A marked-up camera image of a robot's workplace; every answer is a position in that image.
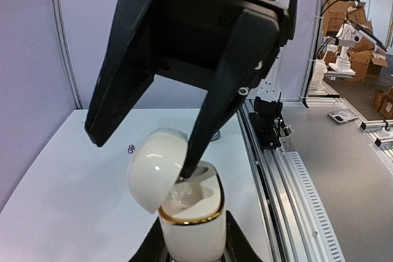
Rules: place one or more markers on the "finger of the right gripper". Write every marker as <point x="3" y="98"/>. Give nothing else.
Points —
<point x="124" y="75"/>

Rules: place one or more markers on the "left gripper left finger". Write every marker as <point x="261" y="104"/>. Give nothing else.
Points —
<point x="153" y="248"/>

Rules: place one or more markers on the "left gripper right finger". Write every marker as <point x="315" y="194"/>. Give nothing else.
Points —
<point x="237" y="247"/>

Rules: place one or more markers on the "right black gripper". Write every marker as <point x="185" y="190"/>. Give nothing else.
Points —
<point x="232" y="42"/>

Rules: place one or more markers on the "white earbud charging case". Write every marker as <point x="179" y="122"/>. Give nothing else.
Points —
<point x="191" y="212"/>

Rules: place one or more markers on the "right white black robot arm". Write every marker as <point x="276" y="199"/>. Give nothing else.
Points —
<point x="222" y="46"/>

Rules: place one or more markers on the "grey oval puck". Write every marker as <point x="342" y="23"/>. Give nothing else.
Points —
<point x="216" y="136"/>

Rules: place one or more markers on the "background cardboard boxes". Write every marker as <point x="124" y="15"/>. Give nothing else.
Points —
<point x="359" y="67"/>

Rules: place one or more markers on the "aluminium front rail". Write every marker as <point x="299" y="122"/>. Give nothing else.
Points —
<point x="296" y="221"/>

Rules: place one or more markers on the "right aluminium frame post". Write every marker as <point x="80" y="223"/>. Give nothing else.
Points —
<point x="315" y="29"/>

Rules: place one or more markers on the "aluminium frame post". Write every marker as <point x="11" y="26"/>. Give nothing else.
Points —
<point x="65" y="57"/>
<point x="315" y="29"/>

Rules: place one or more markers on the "left aluminium frame post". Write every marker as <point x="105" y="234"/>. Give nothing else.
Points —
<point x="65" y="57"/>

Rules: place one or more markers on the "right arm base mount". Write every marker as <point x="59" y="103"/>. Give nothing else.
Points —
<point x="268" y="123"/>

